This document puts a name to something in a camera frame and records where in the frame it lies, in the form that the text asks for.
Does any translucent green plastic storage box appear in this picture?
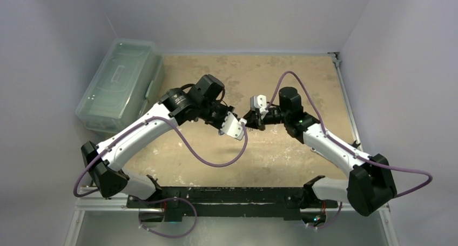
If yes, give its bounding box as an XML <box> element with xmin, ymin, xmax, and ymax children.
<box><xmin>76</xmin><ymin>38</ymin><xmax>165</xmax><ymax>135</ymax></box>

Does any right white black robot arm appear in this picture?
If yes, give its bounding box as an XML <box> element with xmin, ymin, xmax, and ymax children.
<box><xmin>244</xmin><ymin>87</ymin><xmax>397</xmax><ymax>216</ymax></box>

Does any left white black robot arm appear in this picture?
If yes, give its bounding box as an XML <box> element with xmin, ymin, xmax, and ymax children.
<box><xmin>73</xmin><ymin>74</ymin><xmax>246</xmax><ymax>208</ymax></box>

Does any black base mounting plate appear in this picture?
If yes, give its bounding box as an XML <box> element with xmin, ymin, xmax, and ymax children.
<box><xmin>126</xmin><ymin>187</ymin><xmax>338</xmax><ymax>222</ymax></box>

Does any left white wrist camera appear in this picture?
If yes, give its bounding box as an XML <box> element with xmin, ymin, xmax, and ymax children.
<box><xmin>218</xmin><ymin>112</ymin><xmax>247</xmax><ymax>141</ymax></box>

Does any aluminium frame rail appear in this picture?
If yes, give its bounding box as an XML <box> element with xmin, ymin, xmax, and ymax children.
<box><xmin>63</xmin><ymin>52</ymin><xmax>400</xmax><ymax>246</ymax></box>

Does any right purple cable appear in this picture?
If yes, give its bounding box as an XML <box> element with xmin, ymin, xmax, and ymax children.
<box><xmin>266</xmin><ymin>71</ymin><xmax>433</xmax><ymax>231</ymax></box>

